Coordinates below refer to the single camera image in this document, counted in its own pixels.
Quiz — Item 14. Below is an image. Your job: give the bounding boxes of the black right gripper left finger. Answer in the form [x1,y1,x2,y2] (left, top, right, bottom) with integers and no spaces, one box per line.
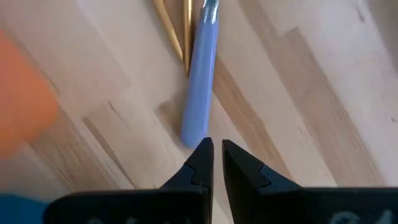
[42,137,215,224]

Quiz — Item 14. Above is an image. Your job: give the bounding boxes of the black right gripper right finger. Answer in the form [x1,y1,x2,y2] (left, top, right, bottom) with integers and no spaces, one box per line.
[221,139,398,224]

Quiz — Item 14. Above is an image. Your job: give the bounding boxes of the purple-handled silver spoon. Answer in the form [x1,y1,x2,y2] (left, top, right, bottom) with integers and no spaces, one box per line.
[180,0,220,149]

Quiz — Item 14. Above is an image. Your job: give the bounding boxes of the gold spoon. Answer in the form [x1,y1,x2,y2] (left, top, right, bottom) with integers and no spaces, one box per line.
[182,0,193,76]
[152,0,185,62]

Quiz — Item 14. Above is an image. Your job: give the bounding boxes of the teal plastic bin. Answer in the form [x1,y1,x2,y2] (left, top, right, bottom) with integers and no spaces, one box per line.
[0,192,50,224]

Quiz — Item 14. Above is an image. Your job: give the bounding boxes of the orange plastic bin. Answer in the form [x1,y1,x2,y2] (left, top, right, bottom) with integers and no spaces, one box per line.
[0,29,60,159]

